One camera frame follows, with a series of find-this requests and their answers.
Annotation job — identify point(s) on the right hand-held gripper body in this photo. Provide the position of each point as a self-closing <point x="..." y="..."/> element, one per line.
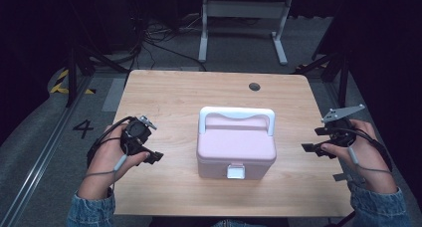
<point x="340" y="134"/>

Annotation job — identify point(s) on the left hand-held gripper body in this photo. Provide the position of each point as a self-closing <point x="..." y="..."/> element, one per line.
<point x="135" y="134"/>

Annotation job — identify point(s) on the person's right hand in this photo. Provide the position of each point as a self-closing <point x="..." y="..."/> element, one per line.
<point x="368" y="154"/>

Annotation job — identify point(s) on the person's left hand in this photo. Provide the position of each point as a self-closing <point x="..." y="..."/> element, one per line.
<point x="106" y="154"/>

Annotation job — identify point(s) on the black tripod stand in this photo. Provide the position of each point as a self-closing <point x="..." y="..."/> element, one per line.
<point x="343" y="72"/>
<point x="71" y="71"/>

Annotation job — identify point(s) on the yellow and black floor tape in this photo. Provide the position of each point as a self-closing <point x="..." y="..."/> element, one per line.
<point x="59" y="84"/>

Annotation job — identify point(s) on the white metal stand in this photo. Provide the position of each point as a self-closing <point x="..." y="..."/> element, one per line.
<point x="245" y="9"/>

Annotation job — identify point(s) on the metal floor rail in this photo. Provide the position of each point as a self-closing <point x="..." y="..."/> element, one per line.
<point x="40" y="157"/>

